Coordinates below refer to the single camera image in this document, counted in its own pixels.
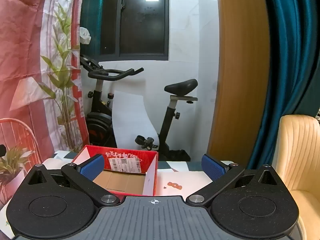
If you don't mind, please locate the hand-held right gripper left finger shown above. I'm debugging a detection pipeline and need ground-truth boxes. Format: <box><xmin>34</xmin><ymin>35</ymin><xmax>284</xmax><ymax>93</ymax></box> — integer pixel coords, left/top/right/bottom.
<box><xmin>26</xmin><ymin>154</ymin><xmax>121</xmax><ymax>208</ymax></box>

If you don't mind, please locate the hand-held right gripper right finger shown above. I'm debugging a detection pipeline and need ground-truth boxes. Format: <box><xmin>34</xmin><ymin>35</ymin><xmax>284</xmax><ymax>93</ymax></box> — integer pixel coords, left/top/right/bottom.
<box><xmin>186</xmin><ymin>154</ymin><xmax>285</xmax><ymax>207</ymax></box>

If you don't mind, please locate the red cardboard box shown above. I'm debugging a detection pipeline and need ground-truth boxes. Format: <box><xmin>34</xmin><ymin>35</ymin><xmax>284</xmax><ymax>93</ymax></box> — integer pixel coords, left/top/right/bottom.
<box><xmin>71</xmin><ymin>144</ymin><xmax>159</xmax><ymax>197</ymax></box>

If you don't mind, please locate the black exercise bike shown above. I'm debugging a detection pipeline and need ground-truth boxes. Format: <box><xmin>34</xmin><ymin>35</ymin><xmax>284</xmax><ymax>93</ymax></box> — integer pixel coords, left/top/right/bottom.
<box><xmin>79</xmin><ymin>55</ymin><xmax>198</xmax><ymax>162</ymax></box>

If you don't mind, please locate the white foam sheet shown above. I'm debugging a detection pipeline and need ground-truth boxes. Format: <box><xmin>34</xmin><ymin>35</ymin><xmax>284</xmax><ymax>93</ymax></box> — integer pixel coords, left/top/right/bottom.
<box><xmin>111</xmin><ymin>90</ymin><xmax>160</xmax><ymax>155</ymax></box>

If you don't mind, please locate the cream upholstered chair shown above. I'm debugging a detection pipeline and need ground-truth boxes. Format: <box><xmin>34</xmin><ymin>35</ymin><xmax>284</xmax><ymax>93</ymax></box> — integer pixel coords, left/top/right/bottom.
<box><xmin>272</xmin><ymin>114</ymin><xmax>320</xmax><ymax>240</ymax></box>

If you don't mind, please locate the wooden door panel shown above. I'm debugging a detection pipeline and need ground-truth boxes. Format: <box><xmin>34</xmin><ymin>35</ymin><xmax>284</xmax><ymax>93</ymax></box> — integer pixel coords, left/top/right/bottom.
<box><xmin>207</xmin><ymin>0</ymin><xmax>272</xmax><ymax>163</ymax></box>

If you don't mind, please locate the white plastic bag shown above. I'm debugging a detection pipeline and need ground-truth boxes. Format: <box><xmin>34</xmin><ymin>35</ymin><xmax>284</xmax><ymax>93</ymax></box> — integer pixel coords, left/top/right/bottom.
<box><xmin>79</xmin><ymin>26</ymin><xmax>92</xmax><ymax>45</ymax></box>

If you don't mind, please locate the teal curtain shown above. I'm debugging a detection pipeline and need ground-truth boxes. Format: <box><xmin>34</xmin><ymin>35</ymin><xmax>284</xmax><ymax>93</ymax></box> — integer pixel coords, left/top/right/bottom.
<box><xmin>80</xmin><ymin>0</ymin><xmax>106</xmax><ymax>57</ymax></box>
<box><xmin>246</xmin><ymin>0</ymin><xmax>320</xmax><ymax>170</ymax></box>

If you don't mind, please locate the red plant printed backdrop cloth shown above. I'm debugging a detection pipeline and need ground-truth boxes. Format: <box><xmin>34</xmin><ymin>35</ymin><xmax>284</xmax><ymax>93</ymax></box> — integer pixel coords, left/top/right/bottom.
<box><xmin>0</xmin><ymin>0</ymin><xmax>90</xmax><ymax>205</ymax></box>

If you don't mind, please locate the dark framed window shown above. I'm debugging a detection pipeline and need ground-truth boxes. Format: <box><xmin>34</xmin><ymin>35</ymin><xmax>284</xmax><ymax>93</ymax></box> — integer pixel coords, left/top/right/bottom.
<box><xmin>99</xmin><ymin>0</ymin><xmax>170</xmax><ymax>61</ymax></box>

